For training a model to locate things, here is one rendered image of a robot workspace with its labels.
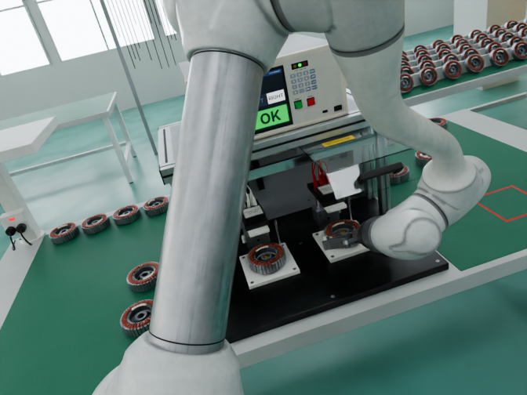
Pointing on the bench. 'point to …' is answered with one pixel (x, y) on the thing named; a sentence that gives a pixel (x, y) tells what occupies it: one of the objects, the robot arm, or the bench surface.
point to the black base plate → (317, 275)
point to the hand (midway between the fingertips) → (347, 233)
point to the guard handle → (379, 172)
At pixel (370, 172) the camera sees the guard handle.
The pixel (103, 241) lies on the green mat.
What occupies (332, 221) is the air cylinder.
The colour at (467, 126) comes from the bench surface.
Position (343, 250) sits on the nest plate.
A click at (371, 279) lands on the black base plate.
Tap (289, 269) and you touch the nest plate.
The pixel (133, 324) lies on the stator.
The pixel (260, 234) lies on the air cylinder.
